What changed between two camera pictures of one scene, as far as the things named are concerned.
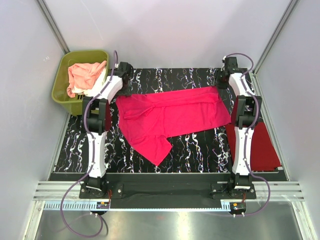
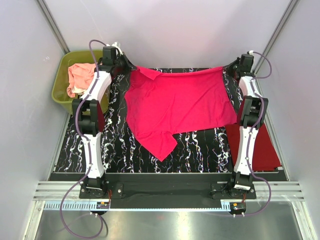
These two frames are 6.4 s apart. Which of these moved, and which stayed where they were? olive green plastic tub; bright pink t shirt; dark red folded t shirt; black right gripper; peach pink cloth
Moved: black right gripper; bright pink t shirt
Stayed: peach pink cloth; dark red folded t shirt; olive green plastic tub
